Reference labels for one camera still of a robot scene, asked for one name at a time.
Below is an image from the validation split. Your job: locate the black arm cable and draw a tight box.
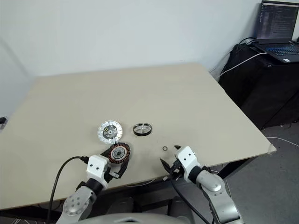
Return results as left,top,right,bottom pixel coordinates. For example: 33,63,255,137
169,166,216,224
47,155,90,224

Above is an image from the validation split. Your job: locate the white floor cable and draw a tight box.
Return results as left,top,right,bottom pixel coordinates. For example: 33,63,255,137
268,136,299,148

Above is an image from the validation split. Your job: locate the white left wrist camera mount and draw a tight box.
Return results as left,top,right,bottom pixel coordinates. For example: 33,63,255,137
85,154,111,185

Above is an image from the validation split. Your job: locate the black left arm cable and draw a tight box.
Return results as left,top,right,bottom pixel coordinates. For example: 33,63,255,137
47,155,90,224

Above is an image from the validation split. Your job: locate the dark rounded shape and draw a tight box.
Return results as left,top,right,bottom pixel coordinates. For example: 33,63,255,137
167,195,195,218
106,196,135,217

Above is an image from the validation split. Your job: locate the transparent round gear disc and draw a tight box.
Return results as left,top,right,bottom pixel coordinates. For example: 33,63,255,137
97,119,124,144

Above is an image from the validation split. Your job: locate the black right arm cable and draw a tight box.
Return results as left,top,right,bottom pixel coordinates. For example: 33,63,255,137
169,166,216,224

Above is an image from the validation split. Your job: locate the motor housing with copper windings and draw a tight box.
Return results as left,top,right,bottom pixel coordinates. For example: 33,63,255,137
107,141,132,167

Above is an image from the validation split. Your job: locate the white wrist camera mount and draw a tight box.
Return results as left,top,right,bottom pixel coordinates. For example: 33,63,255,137
85,154,111,185
175,146,203,182

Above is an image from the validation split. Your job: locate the black rotor with silver spokes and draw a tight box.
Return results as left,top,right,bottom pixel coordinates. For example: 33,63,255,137
132,122,154,137

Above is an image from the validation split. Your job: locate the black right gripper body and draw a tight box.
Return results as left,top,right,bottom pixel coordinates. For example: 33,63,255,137
170,159,185,181

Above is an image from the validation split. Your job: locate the white laptop cable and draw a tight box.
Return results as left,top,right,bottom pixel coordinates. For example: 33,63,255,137
218,52,268,79

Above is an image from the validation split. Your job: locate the black cable bundle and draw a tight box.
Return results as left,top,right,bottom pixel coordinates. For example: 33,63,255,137
237,36,258,47

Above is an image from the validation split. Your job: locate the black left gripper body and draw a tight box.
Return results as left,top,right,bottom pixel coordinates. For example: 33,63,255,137
102,161,122,185

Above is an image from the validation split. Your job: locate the black open laptop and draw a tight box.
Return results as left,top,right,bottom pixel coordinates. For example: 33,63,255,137
253,0,299,64

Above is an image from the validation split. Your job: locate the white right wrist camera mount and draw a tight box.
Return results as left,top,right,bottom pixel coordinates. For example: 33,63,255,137
175,146,203,182

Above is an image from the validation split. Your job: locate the large black case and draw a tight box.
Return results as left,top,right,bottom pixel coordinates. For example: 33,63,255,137
218,43,299,130

